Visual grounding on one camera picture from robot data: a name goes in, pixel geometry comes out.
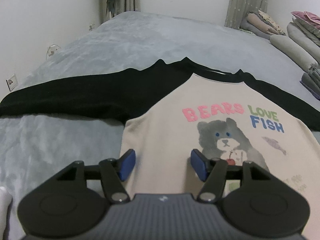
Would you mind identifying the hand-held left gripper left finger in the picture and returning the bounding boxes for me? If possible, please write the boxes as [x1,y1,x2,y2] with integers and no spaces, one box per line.
[56,149,137,204]

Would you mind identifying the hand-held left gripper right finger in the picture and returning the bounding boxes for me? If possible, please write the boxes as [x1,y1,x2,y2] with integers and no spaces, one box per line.
[190,149,272,203]

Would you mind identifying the beige shirt with black sleeves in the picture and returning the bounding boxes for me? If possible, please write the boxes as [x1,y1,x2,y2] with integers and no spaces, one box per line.
[0,57,320,207]

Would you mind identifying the folded grey clothes stack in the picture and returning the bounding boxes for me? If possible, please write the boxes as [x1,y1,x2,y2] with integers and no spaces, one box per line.
[299,66,320,100]

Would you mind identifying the grey-blue bed blanket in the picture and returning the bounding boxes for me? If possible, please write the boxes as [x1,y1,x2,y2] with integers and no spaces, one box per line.
[0,10,320,240]

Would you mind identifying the white cloth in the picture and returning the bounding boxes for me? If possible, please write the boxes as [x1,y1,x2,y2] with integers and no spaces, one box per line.
[0,186,13,240]

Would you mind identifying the rolled floral quilt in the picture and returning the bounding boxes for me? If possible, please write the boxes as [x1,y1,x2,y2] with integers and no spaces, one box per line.
[239,9,286,40]

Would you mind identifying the folded quilt stack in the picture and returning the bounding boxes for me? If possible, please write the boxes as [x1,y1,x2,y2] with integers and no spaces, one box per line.
[286,10,320,64]

